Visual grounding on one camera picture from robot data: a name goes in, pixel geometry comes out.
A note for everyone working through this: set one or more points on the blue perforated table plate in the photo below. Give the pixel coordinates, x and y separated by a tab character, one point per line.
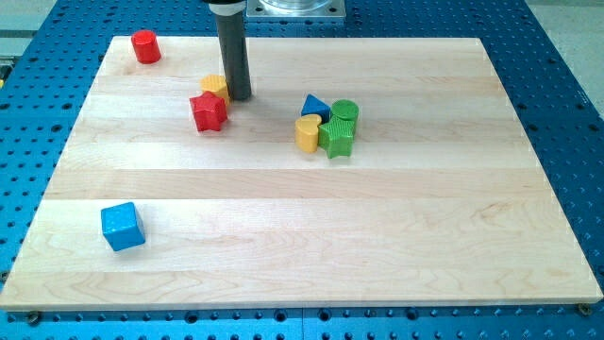
527	43

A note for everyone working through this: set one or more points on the light wooden board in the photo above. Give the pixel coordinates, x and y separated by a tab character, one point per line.
443	200

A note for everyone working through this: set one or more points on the blue triangle block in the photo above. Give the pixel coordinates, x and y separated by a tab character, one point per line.
314	105

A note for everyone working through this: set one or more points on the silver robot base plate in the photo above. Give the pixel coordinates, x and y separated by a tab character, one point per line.
295	9

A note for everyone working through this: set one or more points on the red star block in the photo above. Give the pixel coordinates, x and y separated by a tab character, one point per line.
209	111

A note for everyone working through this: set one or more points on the yellow hexagon block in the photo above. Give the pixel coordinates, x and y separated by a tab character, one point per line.
217	85

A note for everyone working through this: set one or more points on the blue cube block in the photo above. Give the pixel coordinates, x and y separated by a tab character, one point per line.
122	226

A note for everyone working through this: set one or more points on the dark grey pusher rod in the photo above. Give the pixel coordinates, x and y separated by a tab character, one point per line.
228	16

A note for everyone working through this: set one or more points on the yellow heart block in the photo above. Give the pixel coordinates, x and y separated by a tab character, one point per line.
306	132

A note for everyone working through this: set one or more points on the green cylinder block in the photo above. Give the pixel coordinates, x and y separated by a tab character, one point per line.
346	110

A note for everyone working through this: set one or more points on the red cylinder block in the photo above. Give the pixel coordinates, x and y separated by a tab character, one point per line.
145	46

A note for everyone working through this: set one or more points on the green star block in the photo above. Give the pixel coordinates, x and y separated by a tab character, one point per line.
336	137

